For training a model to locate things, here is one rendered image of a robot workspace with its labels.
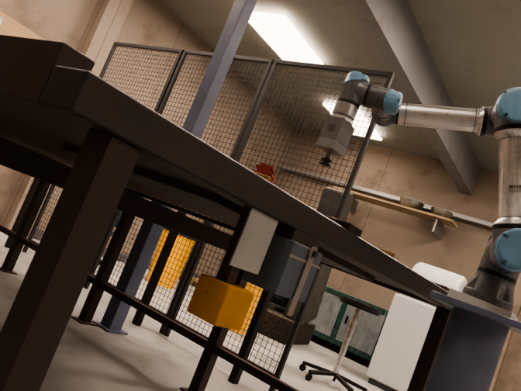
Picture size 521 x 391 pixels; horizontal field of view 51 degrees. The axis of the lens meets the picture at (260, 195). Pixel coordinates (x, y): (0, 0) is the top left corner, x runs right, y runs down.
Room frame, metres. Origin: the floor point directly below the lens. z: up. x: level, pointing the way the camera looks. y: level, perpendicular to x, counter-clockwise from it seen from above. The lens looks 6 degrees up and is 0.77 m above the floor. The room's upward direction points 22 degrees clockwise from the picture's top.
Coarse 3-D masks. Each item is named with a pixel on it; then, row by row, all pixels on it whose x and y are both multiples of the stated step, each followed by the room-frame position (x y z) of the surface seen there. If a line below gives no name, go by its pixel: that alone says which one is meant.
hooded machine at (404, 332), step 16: (432, 272) 5.69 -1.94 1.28; (448, 272) 5.68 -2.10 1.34; (400, 304) 5.67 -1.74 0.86; (416, 304) 5.59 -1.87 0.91; (400, 320) 5.64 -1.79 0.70; (416, 320) 5.56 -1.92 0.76; (384, 336) 5.70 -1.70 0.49; (400, 336) 5.61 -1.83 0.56; (416, 336) 5.53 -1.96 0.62; (384, 352) 5.67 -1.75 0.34; (400, 352) 5.58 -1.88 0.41; (416, 352) 5.50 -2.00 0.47; (368, 368) 5.72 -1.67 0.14; (384, 368) 5.64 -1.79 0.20; (400, 368) 5.55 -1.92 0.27; (384, 384) 5.64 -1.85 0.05; (400, 384) 5.52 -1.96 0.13
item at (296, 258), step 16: (272, 240) 1.21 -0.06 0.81; (288, 240) 1.19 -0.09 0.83; (304, 240) 1.23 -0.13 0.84; (272, 256) 1.20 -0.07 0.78; (288, 256) 1.18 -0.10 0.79; (304, 256) 1.22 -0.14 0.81; (320, 256) 1.27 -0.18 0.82; (272, 272) 1.19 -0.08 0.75; (288, 272) 1.19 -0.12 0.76; (304, 272) 1.23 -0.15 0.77; (272, 288) 1.18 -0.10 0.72; (288, 288) 1.21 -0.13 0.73; (304, 288) 1.26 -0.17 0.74
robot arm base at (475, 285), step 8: (480, 272) 1.69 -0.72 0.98; (488, 272) 1.67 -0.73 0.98; (496, 272) 1.65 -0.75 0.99; (472, 280) 1.70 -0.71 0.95; (480, 280) 1.67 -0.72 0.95; (488, 280) 1.66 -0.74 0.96; (496, 280) 1.65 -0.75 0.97; (504, 280) 1.65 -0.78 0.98; (512, 280) 1.66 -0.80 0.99; (464, 288) 1.71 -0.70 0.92; (472, 288) 1.68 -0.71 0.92; (480, 288) 1.66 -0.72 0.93; (488, 288) 1.65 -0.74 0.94; (496, 288) 1.64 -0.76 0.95; (504, 288) 1.64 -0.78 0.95; (512, 288) 1.66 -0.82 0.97; (480, 296) 1.65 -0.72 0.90; (488, 296) 1.64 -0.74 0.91; (496, 296) 1.63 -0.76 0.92; (504, 296) 1.65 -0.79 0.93; (512, 296) 1.66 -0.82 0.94; (496, 304) 1.63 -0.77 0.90; (504, 304) 1.64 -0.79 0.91; (512, 304) 1.66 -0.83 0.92
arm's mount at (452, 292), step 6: (450, 288) 1.69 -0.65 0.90; (450, 294) 1.69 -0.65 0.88; (456, 294) 1.68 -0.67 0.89; (462, 294) 1.67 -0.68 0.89; (462, 300) 1.67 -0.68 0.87; (468, 300) 1.66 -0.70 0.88; (474, 300) 1.65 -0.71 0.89; (480, 300) 1.64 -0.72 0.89; (480, 306) 1.64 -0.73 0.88; (486, 306) 1.63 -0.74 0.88; (492, 306) 1.62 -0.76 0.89; (498, 306) 1.61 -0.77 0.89; (498, 312) 1.61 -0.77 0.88; (504, 312) 1.60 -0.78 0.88; (510, 312) 1.59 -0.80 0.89; (510, 318) 1.59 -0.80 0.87; (516, 318) 1.71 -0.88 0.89
